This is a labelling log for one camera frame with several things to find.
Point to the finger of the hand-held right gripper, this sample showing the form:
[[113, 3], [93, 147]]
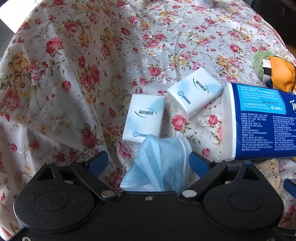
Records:
[[291, 187]]

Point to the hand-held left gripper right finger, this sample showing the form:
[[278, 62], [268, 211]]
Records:
[[198, 162]]

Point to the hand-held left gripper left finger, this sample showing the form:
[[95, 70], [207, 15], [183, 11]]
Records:
[[98, 162]]

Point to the blue face mask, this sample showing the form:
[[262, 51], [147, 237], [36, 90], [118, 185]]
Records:
[[157, 162]]

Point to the white tissue packet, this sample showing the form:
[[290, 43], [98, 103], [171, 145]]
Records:
[[143, 115], [194, 90]]

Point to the large blue tissue pack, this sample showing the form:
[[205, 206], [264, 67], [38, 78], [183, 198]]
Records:
[[261, 125]]

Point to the cream lace cloth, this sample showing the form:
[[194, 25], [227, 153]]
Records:
[[268, 165]]

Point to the floral tablecloth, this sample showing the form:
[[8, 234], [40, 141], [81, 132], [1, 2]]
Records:
[[92, 92]]

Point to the orange plush toy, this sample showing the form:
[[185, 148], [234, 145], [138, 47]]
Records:
[[282, 71]]

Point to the green scrubber ball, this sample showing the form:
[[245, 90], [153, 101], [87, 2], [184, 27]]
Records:
[[260, 61]]

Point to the purple and white bottle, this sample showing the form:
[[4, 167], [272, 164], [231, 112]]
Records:
[[204, 2]]

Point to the dark furniture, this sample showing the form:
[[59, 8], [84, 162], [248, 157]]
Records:
[[275, 14]]

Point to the bright window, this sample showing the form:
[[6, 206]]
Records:
[[16, 9]]

